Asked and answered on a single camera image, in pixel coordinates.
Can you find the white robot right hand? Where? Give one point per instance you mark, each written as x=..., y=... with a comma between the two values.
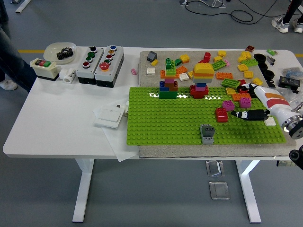
x=272, y=101

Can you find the magenta brick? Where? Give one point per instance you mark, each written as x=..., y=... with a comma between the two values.
x=245, y=102
x=228, y=105

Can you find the white square tile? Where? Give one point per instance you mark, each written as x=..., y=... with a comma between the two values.
x=151, y=71
x=270, y=122
x=183, y=77

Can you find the green studded baseplate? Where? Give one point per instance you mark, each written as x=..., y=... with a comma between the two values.
x=165, y=123

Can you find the long orange brick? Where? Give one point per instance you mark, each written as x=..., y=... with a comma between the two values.
x=224, y=75
x=240, y=97

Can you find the long lime green brick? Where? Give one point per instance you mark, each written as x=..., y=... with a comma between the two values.
x=219, y=64
x=229, y=82

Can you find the square red brick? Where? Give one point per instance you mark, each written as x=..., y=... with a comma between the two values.
x=221, y=115

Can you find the brown brick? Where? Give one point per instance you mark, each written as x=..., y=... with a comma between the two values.
x=250, y=49

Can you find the small pink brick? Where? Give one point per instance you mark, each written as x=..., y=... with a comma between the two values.
x=134, y=71
x=227, y=63

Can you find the grey brick stack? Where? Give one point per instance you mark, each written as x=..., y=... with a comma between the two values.
x=207, y=137

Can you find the brick tower with yellow roof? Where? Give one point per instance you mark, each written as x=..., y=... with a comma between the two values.
x=203, y=69

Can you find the narrow red brick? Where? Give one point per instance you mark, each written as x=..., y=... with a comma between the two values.
x=207, y=56

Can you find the dark green brick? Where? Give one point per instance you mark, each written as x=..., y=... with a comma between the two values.
x=178, y=61

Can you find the brick tower with green base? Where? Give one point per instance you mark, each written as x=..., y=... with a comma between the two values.
x=168, y=94

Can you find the small yellow brick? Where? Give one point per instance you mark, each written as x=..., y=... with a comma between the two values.
x=154, y=63

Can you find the grey sloped brick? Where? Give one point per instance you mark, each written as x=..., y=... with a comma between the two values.
x=152, y=56

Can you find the small black part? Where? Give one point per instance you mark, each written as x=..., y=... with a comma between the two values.
x=271, y=83

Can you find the clear plastic bag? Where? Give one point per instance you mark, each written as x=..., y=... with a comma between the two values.
x=297, y=97

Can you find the black display device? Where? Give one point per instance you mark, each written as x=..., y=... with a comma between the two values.
x=288, y=81

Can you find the bag with blue parts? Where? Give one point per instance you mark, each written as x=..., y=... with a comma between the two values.
x=293, y=72

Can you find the yellow square tile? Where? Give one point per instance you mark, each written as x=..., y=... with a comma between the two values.
x=243, y=67
x=248, y=74

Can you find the metal tool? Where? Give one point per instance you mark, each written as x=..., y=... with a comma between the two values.
x=270, y=60

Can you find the small green piece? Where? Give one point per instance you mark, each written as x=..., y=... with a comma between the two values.
x=270, y=51

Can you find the yellow triangle piece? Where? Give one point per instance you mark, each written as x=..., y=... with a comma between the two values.
x=190, y=74

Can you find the metal floor plate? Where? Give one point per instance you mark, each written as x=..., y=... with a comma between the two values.
x=215, y=168
x=219, y=190

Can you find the white table leg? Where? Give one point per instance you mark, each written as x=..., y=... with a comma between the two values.
x=82, y=189
x=248, y=189

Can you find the white printed tube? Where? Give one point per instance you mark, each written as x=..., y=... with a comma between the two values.
x=126, y=113

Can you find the white paper sheet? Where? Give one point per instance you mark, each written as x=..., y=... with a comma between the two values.
x=118, y=146

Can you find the control box with emergency stop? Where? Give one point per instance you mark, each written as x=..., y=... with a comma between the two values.
x=104, y=76

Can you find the three-button control box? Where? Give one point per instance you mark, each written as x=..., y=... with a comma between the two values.
x=82, y=73

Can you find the white pipe fitting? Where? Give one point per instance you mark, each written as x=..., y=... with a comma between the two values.
x=67, y=75

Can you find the black gears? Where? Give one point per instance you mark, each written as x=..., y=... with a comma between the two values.
x=64, y=54

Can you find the white bowl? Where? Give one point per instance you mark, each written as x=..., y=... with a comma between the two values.
x=50, y=53

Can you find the white desk foot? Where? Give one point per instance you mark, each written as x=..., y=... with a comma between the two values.
x=22, y=6

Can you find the white wall switch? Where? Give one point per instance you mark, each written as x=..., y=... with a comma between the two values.
x=109, y=117

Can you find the red green switch box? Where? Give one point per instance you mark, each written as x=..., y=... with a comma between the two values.
x=45, y=71

